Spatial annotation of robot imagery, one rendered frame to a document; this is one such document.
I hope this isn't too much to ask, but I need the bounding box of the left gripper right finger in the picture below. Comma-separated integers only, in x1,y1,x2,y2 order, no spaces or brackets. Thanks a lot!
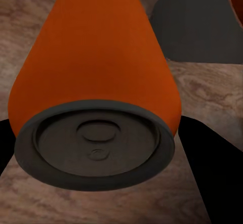
178,116,243,224

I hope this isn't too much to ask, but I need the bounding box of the trash can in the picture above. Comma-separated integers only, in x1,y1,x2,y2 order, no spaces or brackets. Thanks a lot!
150,0,243,64

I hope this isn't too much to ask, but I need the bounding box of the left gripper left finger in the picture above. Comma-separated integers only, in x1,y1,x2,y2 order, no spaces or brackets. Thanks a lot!
0,119,16,175

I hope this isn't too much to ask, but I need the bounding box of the can of soda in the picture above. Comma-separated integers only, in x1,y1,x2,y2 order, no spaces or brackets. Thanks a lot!
231,0,243,25
8,0,182,192

